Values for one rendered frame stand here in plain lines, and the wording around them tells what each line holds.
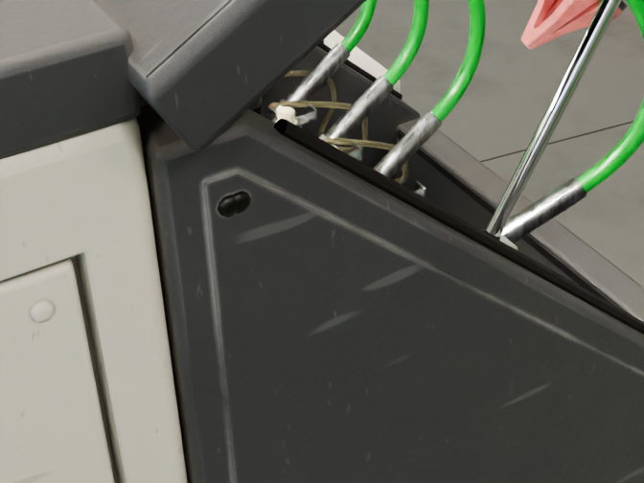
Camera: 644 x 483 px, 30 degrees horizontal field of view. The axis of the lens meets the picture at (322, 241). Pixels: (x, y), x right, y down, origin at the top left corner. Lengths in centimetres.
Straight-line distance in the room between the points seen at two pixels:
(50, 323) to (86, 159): 7
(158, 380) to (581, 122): 285
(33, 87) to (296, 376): 19
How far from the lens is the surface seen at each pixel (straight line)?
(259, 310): 50
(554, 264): 122
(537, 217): 94
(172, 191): 45
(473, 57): 110
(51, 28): 42
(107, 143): 42
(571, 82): 58
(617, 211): 296
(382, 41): 365
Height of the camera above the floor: 168
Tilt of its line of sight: 37 degrees down
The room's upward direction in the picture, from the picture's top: 2 degrees counter-clockwise
